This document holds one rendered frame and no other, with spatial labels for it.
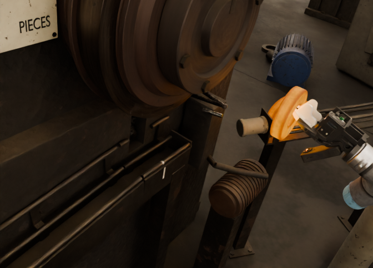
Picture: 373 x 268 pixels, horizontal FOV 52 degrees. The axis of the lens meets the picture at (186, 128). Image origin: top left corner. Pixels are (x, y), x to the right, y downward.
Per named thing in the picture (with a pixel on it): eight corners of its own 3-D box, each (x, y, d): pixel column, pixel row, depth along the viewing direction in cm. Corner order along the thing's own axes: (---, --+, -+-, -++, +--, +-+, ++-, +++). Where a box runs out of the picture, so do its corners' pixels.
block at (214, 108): (172, 156, 126) (184, 94, 112) (187, 145, 131) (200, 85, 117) (198, 172, 121) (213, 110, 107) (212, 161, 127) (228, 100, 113)
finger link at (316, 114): (303, 87, 105) (329, 109, 103) (291, 102, 109) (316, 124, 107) (299, 91, 103) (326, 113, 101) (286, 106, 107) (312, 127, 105)
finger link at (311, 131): (304, 112, 105) (329, 134, 103) (300, 117, 106) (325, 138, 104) (297, 119, 101) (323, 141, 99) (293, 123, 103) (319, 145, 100)
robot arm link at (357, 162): (362, 165, 104) (354, 179, 99) (348, 153, 105) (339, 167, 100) (382, 148, 99) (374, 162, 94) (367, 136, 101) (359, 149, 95)
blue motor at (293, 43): (263, 86, 296) (276, 45, 276) (271, 59, 341) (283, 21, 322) (302, 97, 291) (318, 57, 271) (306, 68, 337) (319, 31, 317)
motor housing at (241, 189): (184, 274, 154) (209, 178, 123) (213, 242, 170) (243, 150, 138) (210, 295, 149) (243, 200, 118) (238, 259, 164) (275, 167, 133)
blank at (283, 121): (278, 100, 98) (290, 105, 97) (302, 77, 108) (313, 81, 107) (264, 144, 108) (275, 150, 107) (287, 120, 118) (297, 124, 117)
